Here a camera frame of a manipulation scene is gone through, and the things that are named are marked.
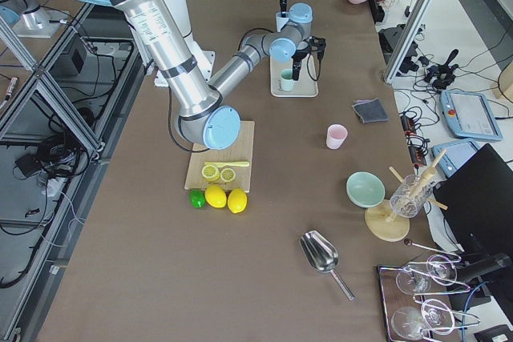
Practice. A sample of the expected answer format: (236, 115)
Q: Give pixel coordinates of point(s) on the green cup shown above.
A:
(287, 83)

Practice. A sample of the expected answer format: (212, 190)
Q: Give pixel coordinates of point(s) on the light blue cup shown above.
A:
(281, 18)

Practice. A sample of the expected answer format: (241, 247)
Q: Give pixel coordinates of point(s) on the pink cup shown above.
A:
(335, 136)

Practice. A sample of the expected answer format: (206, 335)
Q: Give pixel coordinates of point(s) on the cream serving tray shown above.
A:
(304, 87)

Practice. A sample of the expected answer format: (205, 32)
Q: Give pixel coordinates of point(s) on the wine glass rack tray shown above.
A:
(415, 300)

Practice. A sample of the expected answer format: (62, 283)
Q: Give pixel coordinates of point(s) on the grey folded cloth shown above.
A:
(370, 111)

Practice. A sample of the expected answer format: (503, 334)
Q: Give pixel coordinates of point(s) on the yellow plastic knife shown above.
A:
(228, 164)

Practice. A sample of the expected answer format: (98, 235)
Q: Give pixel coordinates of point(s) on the bamboo cutting board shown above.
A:
(238, 157)

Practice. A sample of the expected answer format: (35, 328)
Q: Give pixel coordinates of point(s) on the lemon slice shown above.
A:
(227, 175)

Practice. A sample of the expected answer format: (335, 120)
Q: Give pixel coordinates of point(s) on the lemon half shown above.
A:
(210, 173)

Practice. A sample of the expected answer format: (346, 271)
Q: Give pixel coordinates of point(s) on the mint green bowl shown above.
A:
(365, 189)

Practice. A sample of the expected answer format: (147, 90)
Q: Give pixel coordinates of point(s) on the whole lemon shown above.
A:
(237, 201)
(215, 196)

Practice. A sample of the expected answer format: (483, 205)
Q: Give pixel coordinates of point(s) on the green lime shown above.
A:
(197, 198)

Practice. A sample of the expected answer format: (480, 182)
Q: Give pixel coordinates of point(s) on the clear textured glass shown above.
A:
(407, 201)

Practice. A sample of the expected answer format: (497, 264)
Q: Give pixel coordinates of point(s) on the blue teach pendant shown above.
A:
(457, 153)
(468, 115)

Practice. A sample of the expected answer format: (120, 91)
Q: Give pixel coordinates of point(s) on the wooden cup tree stand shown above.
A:
(390, 227)

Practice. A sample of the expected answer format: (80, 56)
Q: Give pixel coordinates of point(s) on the metal scoop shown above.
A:
(323, 257)

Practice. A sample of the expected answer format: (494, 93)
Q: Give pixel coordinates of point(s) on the black laptop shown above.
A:
(479, 203)

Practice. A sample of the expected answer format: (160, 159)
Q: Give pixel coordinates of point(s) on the aluminium frame post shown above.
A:
(405, 40)

